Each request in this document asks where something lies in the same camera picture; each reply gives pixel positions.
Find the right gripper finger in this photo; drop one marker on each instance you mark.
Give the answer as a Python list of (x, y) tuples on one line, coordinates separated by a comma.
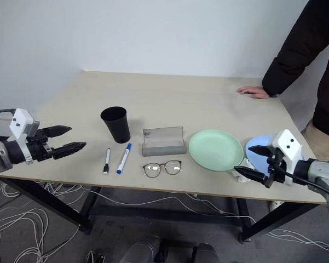
[(251, 174), (260, 150)]

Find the person's bare hand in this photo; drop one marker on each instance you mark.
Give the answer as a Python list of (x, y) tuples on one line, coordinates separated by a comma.
[(256, 91)]

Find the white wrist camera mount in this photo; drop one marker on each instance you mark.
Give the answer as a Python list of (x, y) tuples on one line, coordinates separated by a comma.
[(286, 145), (20, 120)]

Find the white marker with black cap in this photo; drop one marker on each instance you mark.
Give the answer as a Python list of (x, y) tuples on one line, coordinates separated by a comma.
[(107, 161)]

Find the white tissue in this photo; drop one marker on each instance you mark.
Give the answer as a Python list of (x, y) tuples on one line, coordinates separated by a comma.
[(242, 179)]

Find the white marker with blue cap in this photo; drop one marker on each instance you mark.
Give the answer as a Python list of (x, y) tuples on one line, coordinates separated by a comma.
[(123, 160)]

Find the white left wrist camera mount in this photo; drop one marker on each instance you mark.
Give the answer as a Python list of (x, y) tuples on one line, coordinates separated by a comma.
[(20, 120)]

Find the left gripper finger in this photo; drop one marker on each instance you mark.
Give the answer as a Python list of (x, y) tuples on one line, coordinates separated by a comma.
[(57, 131), (68, 149)]

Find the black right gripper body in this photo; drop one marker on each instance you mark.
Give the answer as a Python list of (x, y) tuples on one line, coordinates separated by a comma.
[(276, 170)]

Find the light blue plate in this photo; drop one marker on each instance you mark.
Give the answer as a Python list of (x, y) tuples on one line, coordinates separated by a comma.
[(258, 160)]

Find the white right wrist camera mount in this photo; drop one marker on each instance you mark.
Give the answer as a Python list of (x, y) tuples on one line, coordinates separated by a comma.
[(286, 145)]

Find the black plastic cup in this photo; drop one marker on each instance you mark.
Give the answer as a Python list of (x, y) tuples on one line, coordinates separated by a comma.
[(116, 126)]

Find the person's black-sleeved arm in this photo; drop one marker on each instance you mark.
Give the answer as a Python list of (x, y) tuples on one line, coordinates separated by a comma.
[(290, 54)]

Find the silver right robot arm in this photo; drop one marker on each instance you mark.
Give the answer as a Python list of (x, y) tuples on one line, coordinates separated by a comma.
[(321, 170)]

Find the grey glasses case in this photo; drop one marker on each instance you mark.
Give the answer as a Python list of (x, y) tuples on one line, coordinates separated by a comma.
[(164, 149)]

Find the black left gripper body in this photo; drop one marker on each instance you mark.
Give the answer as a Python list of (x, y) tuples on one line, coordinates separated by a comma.
[(38, 149)]

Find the brown round-frame glasses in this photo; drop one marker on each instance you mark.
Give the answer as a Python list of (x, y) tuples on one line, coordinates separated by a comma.
[(152, 166)]

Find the person in black jacket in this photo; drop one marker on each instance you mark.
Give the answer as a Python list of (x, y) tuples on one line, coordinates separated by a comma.
[(328, 96)]

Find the grey rounded robot shell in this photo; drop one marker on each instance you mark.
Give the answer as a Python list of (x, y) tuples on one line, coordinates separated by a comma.
[(142, 249), (205, 253)]

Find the light green plate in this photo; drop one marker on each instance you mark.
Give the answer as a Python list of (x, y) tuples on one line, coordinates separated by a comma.
[(214, 150)]

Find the white shoe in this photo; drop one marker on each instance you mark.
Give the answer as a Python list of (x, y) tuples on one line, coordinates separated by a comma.
[(276, 205)]

